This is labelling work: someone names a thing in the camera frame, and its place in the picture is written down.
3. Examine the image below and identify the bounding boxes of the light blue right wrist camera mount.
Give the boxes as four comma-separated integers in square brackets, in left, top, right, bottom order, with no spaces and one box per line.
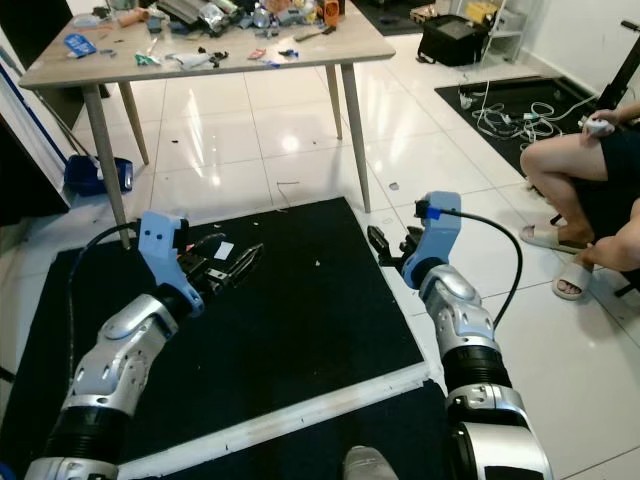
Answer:
[400,190,464,291]

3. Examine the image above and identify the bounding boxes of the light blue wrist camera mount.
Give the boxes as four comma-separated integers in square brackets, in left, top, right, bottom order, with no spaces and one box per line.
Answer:
[400,190,464,291]
[138,211,207,317]

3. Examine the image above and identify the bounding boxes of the beige slipper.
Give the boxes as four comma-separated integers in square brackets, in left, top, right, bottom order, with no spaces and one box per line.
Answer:
[520,222,591,253]
[552,262,593,301]

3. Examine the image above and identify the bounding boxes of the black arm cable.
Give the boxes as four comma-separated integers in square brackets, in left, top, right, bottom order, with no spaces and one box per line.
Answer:
[68,222,146,331]
[455,207,526,331]

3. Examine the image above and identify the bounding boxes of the black floor mat with cables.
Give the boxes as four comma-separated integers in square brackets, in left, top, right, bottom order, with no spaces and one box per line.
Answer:
[435,75,640,179]

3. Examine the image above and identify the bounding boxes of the small black floor mat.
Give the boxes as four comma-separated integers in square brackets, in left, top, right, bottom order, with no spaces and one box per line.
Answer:
[150,380,463,480]

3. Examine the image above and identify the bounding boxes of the black metal stand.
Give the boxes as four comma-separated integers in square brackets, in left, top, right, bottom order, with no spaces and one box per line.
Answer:
[598,18,640,111]

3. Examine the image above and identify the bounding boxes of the seated person in black shorts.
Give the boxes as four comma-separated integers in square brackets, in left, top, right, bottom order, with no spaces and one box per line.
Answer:
[520,95,640,301]

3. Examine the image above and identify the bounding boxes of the brown wooden stick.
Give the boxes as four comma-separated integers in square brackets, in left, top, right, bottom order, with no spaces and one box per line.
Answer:
[295,27,338,43]

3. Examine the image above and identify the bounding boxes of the white cable bundle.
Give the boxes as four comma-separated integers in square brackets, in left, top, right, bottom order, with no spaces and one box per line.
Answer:
[470,85,576,143]

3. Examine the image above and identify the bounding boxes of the large black floor mat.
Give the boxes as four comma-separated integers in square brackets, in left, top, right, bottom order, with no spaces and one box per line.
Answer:
[0,197,427,479]

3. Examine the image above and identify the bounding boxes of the light wooden table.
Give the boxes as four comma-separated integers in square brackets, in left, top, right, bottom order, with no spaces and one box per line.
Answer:
[18,0,397,251]

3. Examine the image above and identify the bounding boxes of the orange and black tool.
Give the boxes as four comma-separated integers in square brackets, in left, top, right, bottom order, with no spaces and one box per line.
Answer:
[318,0,351,28]

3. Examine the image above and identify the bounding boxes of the white panel with blue edge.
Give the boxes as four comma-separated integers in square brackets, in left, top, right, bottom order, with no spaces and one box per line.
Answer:
[0,40,81,216]

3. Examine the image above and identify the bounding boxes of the white handheld controller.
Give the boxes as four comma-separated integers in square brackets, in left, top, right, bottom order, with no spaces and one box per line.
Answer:
[585,117,616,137]

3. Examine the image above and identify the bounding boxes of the white shelf rack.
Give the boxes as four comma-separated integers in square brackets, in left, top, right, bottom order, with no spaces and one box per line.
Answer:
[455,0,531,61]

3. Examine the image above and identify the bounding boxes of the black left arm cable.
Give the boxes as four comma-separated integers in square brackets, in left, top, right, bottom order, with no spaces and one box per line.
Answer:
[68,222,146,331]

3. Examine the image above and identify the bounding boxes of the yellow box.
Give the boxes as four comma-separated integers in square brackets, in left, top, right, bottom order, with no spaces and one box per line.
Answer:
[465,2,501,23]

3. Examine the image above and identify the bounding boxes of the white and black tool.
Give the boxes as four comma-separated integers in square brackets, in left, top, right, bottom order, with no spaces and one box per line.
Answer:
[170,50,229,70]

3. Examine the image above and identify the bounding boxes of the person's hand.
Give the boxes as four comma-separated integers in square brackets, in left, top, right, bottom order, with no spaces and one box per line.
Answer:
[582,107,619,127]

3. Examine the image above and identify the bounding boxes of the light blue left wrist camera mount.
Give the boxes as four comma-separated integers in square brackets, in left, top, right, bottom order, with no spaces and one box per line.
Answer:
[138,211,207,317]

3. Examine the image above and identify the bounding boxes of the blue dustpan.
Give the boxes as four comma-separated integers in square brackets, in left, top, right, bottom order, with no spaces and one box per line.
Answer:
[64,155,134,197]

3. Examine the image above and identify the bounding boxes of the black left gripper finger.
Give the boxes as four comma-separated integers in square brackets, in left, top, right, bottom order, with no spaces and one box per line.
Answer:
[218,240,266,273]
[210,262,257,292]

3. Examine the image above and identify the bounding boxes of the grey robot foot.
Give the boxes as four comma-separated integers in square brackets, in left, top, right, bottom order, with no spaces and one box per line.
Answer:
[343,446,403,480]

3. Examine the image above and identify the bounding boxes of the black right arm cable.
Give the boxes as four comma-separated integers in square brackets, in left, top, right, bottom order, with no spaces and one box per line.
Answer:
[455,207,526,331]

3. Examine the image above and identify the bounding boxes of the blue packet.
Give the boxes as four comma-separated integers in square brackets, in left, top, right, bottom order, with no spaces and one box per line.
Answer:
[63,33,99,58]

